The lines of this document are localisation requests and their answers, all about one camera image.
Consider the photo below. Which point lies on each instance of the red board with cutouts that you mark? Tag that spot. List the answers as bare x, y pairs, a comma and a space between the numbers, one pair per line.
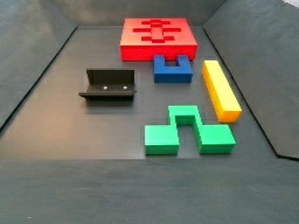
159, 35

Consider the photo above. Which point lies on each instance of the blue U-shaped block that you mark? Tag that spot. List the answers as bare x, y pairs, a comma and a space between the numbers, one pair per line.
172, 74

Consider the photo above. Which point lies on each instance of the green stepped block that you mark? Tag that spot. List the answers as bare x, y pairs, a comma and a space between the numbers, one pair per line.
214, 137

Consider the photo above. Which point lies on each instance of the yellow long bar block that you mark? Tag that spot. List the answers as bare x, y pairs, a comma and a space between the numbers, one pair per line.
222, 95

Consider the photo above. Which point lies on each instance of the black fixture bracket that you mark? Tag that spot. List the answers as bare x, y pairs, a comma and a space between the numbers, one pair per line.
110, 84

